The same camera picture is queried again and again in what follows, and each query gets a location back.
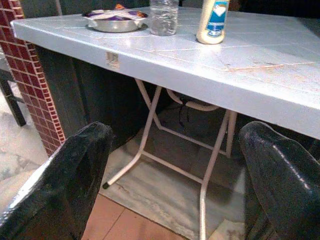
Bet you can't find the red tiled pillar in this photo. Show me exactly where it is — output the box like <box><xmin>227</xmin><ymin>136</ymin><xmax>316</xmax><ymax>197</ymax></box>
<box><xmin>0</xmin><ymin>0</ymin><xmax>66</xmax><ymax>157</ymax></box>

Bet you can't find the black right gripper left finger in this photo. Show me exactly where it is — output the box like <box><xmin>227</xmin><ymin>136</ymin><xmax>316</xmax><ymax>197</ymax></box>
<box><xmin>0</xmin><ymin>121</ymin><xmax>115</xmax><ymax>240</ymax></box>

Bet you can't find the grey folding table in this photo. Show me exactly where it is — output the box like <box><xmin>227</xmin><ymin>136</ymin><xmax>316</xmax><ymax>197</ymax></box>
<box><xmin>11</xmin><ymin>6</ymin><xmax>320</xmax><ymax>240</ymax></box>

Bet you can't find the purple snack packet white tape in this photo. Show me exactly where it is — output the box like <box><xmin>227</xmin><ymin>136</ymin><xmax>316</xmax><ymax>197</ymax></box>
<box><xmin>82</xmin><ymin>3</ymin><xmax>148</xmax><ymax>22</ymax></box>

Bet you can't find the clear water bottle blue cap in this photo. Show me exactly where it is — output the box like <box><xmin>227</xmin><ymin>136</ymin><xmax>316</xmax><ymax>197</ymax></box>
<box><xmin>149</xmin><ymin>0</ymin><xmax>180</xmax><ymax>37</ymax></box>

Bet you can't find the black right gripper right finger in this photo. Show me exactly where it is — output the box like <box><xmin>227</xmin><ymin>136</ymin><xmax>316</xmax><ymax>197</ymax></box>
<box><xmin>238</xmin><ymin>121</ymin><xmax>320</xmax><ymax>240</ymax></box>

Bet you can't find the dark wooden chair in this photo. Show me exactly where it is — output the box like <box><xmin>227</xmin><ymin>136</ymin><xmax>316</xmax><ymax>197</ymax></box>
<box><xmin>0</xmin><ymin>68</ymin><xmax>27</xmax><ymax>127</ymax></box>

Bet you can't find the white bottle blue label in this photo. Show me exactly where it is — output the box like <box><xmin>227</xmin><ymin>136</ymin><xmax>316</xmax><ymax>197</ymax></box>
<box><xmin>195</xmin><ymin>0</ymin><xmax>231</xmax><ymax>45</ymax></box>

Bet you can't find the round metal bowl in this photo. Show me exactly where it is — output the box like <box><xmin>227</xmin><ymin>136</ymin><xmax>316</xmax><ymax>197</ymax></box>
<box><xmin>86</xmin><ymin>17</ymin><xmax>150</xmax><ymax>33</ymax></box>

